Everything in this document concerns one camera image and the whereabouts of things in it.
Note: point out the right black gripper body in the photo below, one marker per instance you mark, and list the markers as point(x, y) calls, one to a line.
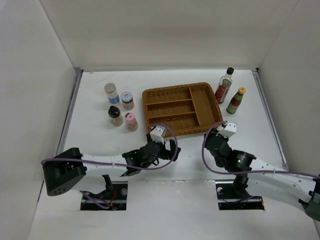
point(213, 132)

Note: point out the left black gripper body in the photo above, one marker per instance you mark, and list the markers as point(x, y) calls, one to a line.
point(162, 154)

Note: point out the green-label yellow-cap sauce bottle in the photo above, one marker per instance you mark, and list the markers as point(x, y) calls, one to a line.
point(236, 101)

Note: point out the tall red-label sauce bottle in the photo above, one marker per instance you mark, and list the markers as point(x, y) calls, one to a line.
point(224, 85)

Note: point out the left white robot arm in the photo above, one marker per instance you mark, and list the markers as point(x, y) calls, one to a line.
point(71, 171)

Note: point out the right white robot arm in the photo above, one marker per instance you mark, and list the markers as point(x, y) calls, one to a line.
point(256, 178)

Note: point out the pink-cap spice shaker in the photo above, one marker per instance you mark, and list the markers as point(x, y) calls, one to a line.
point(131, 122)

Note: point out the black-cap spice shaker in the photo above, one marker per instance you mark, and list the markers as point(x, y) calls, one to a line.
point(115, 116)

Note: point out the brown wicker divided tray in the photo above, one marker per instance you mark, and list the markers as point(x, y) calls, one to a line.
point(186, 109)

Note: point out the red-white-lid spice jar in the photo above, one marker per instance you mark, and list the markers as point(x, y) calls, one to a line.
point(127, 100)

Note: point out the silver-lid blue-label jar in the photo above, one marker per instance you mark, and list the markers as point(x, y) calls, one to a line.
point(112, 94)

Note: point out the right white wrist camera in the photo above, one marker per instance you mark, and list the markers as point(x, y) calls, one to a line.
point(227, 129)

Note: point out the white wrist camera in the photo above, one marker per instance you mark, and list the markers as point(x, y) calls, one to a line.
point(227, 129)
point(158, 133)

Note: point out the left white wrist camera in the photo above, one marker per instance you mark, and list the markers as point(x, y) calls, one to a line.
point(158, 133)

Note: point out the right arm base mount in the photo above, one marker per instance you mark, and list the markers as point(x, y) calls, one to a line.
point(232, 195)

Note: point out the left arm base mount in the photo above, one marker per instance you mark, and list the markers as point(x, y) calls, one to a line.
point(113, 197)

